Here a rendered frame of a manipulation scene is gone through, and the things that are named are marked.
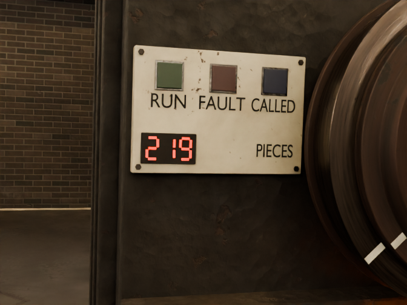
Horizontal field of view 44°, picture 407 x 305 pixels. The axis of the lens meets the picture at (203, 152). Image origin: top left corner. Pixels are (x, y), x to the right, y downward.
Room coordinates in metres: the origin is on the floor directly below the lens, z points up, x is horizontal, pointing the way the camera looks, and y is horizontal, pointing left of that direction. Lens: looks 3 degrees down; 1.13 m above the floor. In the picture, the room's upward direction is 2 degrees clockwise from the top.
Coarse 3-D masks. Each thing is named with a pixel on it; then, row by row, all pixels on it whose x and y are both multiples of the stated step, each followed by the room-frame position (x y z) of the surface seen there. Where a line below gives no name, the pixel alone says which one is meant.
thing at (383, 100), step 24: (384, 72) 0.64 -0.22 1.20; (384, 96) 0.64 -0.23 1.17; (360, 120) 0.64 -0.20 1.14; (384, 120) 0.64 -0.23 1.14; (360, 144) 0.64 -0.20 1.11; (384, 144) 0.63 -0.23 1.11; (360, 168) 0.64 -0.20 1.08; (384, 168) 0.64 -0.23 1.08; (360, 192) 0.65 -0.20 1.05; (384, 192) 0.64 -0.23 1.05; (384, 216) 0.64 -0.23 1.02; (384, 240) 0.65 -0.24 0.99
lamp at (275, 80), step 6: (264, 72) 0.76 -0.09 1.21; (270, 72) 0.76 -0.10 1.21; (276, 72) 0.76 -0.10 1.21; (282, 72) 0.76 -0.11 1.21; (264, 78) 0.76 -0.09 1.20; (270, 78) 0.76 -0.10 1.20; (276, 78) 0.76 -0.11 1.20; (282, 78) 0.76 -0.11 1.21; (264, 84) 0.76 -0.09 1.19; (270, 84) 0.76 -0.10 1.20; (276, 84) 0.76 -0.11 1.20; (282, 84) 0.76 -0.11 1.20; (264, 90) 0.76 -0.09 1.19; (270, 90) 0.76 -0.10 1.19; (276, 90) 0.76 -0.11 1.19; (282, 90) 0.76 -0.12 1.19
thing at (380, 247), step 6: (402, 234) 0.65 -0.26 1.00; (396, 240) 0.65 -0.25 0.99; (402, 240) 0.65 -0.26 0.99; (378, 246) 0.66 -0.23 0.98; (384, 246) 0.66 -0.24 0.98; (396, 246) 0.65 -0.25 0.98; (372, 252) 0.66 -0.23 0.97; (378, 252) 0.66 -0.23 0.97; (366, 258) 0.66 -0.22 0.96; (372, 258) 0.66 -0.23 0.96
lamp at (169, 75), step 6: (162, 66) 0.72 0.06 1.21; (168, 66) 0.72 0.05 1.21; (174, 66) 0.72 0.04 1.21; (180, 66) 0.72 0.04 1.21; (162, 72) 0.72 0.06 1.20; (168, 72) 0.72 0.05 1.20; (174, 72) 0.72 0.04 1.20; (180, 72) 0.72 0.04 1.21; (162, 78) 0.72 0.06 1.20; (168, 78) 0.72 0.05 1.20; (174, 78) 0.72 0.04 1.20; (180, 78) 0.72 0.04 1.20; (162, 84) 0.72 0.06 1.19; (168, 84) 0.72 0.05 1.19; (174, 84) 0.72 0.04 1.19; (180, 84) 0.72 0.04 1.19
